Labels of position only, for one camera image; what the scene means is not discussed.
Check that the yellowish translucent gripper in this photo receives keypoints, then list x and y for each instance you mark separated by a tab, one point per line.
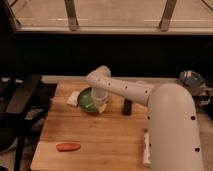
102	108

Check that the green ceramic bowl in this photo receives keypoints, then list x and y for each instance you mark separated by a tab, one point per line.
85	101

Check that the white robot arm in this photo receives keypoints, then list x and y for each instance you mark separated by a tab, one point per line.
172	120

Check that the black rectangular block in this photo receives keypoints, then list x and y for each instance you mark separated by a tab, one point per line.
127	108

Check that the white sponge block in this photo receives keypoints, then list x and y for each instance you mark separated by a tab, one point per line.
73	98

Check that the wooden cutting board table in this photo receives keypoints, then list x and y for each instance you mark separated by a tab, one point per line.
109	141

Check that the orange carrot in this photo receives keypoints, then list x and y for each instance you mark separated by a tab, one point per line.
67	147

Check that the white squeeze bottle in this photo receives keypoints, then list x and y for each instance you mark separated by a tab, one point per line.
146	152

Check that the black office chair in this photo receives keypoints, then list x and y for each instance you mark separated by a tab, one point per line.
22	105

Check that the round metal dish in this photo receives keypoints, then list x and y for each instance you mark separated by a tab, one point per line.
191	78

